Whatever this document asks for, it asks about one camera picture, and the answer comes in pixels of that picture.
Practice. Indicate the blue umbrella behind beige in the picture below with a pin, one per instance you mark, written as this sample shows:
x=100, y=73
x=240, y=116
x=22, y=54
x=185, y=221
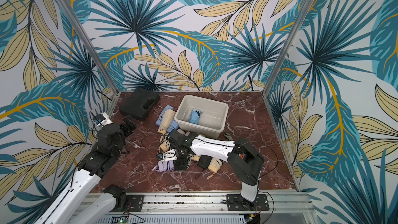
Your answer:
x=173, y=126

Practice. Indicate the left aluminium corner post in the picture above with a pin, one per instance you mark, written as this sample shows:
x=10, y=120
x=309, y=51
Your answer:
x=84, y=38

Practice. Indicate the beige plastic storage box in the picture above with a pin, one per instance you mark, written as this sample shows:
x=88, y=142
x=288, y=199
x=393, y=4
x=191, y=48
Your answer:
x=212, y=118

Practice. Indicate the right aluminium corner post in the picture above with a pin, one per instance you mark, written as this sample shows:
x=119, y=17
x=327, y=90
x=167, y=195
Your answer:
x=302, y=13

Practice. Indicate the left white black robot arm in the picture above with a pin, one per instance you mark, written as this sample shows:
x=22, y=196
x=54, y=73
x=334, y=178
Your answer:
x=89, y=172

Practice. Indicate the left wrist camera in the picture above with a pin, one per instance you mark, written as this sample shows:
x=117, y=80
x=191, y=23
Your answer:
x=101, y=120

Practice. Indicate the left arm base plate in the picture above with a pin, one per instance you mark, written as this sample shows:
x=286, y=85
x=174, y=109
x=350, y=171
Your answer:
x=134, y=203

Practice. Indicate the aluminium corner post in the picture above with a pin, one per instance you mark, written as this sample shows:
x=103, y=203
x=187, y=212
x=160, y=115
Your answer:
x=84, y=38
x=302, y=13

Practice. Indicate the green circuit board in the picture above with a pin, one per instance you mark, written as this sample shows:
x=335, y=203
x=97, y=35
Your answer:
x=119, y=220

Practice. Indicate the beige umbrella near box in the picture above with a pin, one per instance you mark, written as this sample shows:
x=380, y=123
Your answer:
x=165, y=145

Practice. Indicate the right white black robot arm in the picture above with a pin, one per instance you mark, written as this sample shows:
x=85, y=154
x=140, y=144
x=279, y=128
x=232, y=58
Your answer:
x=244, y=159

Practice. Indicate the purple umbrella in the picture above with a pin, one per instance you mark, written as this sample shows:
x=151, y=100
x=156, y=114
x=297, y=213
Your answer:
x=164, y=166

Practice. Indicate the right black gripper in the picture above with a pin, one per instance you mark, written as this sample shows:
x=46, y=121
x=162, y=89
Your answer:
x=173, y=158

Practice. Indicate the beige black strap umbrella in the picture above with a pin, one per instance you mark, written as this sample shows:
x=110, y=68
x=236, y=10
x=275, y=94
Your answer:
x=214, y=166

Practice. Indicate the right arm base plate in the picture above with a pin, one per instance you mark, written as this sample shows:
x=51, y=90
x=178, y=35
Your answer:
x=235, y=202

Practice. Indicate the aluminium front rail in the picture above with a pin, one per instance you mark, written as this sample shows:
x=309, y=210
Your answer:
x=210, y=202

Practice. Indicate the black folded umbrella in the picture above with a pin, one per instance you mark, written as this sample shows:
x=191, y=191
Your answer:
x=203, y=163

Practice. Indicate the beige umbrella far left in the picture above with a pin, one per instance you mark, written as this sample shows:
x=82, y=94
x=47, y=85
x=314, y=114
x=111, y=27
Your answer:
x=166, y=121

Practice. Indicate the orange handled pliers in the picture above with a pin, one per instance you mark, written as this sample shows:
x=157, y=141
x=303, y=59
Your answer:
x=228, y=136

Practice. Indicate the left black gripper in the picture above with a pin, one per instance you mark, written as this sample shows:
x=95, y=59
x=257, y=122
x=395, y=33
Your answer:
x=130, y=123

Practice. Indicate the black plastic tool case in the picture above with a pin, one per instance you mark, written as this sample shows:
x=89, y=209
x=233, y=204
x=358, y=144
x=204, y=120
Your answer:
x=139, y=104

